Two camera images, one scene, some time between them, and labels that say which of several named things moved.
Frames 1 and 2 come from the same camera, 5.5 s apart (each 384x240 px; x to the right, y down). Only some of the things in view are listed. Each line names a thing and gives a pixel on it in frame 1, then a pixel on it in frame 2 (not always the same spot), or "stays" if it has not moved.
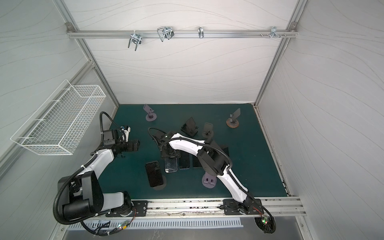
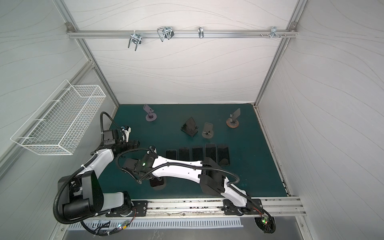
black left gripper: x=130 y=148 stays
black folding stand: x=190 y=127 stays
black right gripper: x=167 y=151 -> x=156 y=181
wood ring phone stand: x=233 y=122 stays
